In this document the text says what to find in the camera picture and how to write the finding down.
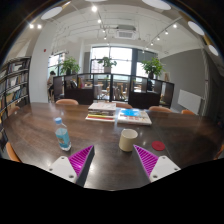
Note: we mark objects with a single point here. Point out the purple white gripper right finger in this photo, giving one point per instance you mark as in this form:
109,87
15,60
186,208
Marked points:
154,167

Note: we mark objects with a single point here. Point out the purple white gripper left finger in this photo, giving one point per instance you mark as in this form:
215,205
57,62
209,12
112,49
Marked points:
74,168

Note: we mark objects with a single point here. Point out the clear water bottle blue cap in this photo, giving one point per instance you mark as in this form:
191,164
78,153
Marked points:
62,134

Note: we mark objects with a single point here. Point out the blue cover book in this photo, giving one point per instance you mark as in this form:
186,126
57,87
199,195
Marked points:
134,116

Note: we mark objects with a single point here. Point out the stack of books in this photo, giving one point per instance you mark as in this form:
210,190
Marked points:
102,111

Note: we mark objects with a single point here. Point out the orange chair far right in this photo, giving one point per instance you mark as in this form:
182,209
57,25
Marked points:
160,109

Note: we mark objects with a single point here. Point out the orange chair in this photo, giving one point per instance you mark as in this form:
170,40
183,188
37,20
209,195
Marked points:
67,102
160,109
124,105
11,153

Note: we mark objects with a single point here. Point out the orange chair right end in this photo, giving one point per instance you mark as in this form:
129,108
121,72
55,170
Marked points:
187,112

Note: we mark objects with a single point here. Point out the orange chair far left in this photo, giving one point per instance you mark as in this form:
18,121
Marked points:
67,102

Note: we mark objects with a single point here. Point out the orange chair near left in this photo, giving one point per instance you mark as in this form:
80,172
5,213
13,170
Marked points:
11,153

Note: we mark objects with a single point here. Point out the orange chair far middle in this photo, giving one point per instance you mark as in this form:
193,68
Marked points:
124,105

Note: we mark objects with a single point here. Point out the dark divider shelf unit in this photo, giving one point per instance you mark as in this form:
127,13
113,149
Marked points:
139,92

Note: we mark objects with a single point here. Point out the seated person in background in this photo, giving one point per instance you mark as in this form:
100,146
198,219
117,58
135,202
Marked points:
50,83

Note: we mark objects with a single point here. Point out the right potted plant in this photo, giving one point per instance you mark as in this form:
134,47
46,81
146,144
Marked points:
153,67

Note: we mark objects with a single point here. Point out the potted plant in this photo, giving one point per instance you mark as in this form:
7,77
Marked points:
107,63
153,67
69,65

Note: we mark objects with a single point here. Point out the left potted plant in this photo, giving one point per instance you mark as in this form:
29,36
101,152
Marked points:
69,65

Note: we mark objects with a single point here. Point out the middle potted plant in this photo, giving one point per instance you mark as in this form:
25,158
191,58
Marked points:
107,63

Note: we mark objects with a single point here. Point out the tall bookshelf with books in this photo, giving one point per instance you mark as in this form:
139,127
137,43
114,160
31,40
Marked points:
14,85

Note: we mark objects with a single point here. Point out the ceiling air conditioner unit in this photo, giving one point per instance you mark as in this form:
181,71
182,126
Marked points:
125,32

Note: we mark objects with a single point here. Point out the white wall radiator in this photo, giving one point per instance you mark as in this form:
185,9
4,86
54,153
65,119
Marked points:
190,101

